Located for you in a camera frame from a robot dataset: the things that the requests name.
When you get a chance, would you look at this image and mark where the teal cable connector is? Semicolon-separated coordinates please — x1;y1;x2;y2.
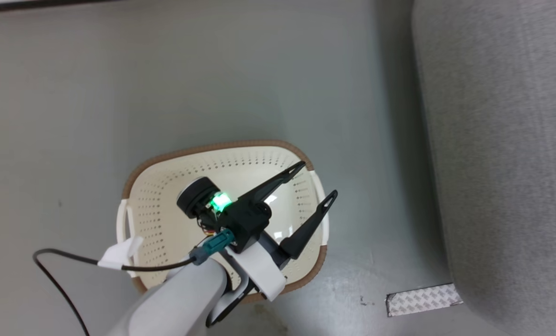
189;229;236;266

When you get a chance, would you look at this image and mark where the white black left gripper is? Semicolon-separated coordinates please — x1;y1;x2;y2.
211;161;338;302

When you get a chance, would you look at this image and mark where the silver patterned floor tape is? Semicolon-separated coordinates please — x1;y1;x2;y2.
386;282;464;318

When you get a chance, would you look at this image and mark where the cream perforated laundry basket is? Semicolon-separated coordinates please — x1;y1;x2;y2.
116;139;329;306

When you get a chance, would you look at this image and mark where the grey fabric sofa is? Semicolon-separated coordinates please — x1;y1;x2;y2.
410;0;556;336

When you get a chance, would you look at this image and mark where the white cable label tag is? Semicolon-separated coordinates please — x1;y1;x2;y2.
97;236;144;272

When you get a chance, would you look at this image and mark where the thin black cable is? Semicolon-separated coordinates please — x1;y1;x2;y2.
32;248;199;336

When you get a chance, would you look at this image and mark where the white and black baseboard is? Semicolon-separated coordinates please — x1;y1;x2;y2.
0;0;122;14

